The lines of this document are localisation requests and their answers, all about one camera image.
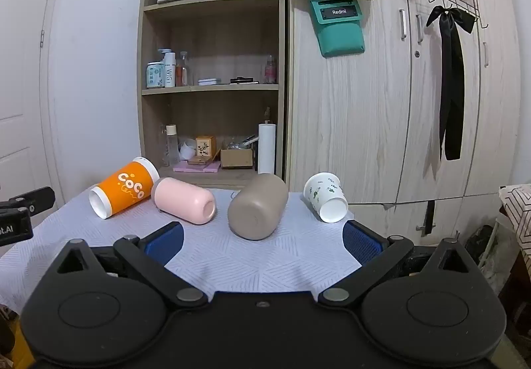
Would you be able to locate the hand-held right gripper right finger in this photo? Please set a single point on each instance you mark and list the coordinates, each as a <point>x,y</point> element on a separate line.
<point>361,242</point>

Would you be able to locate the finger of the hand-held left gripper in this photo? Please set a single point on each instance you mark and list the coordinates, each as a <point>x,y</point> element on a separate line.
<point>39,198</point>

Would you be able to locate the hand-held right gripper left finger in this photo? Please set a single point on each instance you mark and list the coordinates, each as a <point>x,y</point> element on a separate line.
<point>166,242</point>

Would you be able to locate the pink cup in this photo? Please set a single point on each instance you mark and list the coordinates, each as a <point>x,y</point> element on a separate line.
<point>182,199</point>

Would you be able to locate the white leaf-print paper cup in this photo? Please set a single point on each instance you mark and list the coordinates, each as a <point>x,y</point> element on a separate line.
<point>325,196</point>

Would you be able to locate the orange paper cup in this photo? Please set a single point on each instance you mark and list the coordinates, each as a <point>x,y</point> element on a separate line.
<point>124,188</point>

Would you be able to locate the taupe cup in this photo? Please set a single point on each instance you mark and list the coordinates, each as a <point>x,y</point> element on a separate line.
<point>259,207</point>

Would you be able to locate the pink flat pad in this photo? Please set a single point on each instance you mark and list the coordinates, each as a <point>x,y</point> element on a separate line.
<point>195,167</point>

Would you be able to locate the white patterned tablecloth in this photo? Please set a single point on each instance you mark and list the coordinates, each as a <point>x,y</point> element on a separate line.
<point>249,261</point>

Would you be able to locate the white mug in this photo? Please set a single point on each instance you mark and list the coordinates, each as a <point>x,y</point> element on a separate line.
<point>188,149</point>

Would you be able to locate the clear bottle with cream cap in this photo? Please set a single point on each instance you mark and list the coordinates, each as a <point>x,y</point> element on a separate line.
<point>171,147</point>

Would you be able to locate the small wooden floral box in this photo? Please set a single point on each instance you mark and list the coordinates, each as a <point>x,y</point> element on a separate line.
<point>206,146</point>

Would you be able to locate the cardboard box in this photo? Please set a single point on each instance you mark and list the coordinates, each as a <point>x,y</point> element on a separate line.
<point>236,158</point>

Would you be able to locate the black bag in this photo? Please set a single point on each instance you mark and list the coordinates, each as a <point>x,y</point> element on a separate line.
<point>479,244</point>

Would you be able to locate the light wooden wardrobe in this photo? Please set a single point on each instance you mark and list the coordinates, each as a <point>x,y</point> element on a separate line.
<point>352,124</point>

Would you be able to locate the paper towel roll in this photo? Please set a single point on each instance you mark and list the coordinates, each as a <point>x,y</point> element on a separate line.
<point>266,149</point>

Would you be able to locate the white door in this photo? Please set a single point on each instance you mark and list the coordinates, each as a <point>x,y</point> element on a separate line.
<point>20,61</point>

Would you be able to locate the geometric patterned cloth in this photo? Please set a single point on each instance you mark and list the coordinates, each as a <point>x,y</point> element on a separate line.
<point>518,211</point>

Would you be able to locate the white flat tin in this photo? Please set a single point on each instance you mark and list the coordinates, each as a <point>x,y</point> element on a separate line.
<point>209,81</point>

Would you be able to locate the teal label jar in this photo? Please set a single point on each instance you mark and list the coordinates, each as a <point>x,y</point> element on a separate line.
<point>155,76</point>

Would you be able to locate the clear bottle with orange liquid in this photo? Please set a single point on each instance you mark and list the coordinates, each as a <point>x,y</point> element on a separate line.
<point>181,72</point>

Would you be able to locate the white pump bottle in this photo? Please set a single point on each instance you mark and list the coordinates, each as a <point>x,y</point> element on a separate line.
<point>169,70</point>

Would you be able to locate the black flat case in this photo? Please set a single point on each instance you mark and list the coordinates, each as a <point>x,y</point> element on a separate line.
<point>244,80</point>

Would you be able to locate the black ribbon bow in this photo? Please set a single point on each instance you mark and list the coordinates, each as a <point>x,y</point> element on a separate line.
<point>451,74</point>

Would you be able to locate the pink clear bottle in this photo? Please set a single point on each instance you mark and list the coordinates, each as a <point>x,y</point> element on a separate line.
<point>270,71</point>

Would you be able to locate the wooden bookshelf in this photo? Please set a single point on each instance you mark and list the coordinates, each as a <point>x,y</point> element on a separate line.
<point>215,41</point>

